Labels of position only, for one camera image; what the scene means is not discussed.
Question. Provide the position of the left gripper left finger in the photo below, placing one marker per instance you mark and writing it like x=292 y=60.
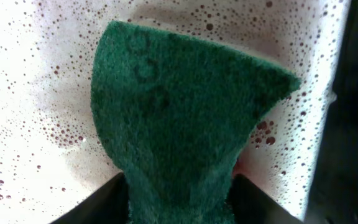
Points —
x=108 y=205

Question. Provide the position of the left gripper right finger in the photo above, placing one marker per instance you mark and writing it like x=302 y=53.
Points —
x=251 y=205

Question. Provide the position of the green yellow sponge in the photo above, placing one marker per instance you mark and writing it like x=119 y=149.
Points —
x=174 y=112

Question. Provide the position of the black rectangular soapy tray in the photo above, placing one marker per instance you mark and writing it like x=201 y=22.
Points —
x=303 y=154

